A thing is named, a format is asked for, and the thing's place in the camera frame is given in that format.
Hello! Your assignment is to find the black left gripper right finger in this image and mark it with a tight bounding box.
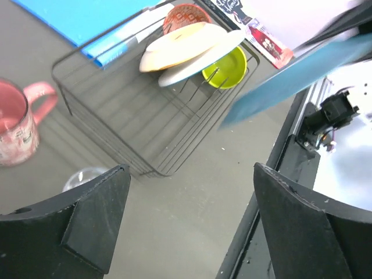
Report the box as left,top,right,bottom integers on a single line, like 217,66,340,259
253,162,372,279

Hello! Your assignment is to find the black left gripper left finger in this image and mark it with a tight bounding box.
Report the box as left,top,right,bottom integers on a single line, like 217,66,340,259
1,165,131,278

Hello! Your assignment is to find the black wire dish rack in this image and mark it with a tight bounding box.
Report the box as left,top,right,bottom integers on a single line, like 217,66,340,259
51,5,260,177

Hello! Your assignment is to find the lime green bowl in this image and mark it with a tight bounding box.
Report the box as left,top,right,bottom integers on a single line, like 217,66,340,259
202,46,247,90

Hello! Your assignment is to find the teal scalloped plate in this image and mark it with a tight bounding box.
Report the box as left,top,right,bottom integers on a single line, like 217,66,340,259
220,33,371,128

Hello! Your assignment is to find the white watermelon plate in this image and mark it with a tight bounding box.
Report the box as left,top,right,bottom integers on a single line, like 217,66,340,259
158,30,245,87

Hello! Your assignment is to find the peach bird plate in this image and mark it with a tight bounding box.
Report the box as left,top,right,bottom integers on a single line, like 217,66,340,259
139,22,227,73

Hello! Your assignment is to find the red patterned small bowl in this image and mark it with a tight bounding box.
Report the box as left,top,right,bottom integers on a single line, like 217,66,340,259
163,3,212,35

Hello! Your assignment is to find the clear plastic cup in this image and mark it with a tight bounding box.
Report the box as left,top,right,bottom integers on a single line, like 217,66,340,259
62,167,109,192

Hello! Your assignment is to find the pink ghost mug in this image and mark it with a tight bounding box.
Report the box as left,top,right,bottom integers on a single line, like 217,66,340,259
1,78,58,166

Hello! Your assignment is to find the red illustrated book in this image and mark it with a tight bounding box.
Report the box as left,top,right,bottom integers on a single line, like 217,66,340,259
246,19,294,69

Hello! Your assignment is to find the blue folder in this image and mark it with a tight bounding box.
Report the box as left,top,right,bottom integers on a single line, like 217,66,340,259
16,1,174,67

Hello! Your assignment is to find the Little Women book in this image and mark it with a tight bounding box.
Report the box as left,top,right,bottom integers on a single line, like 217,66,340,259
204,0,252,30

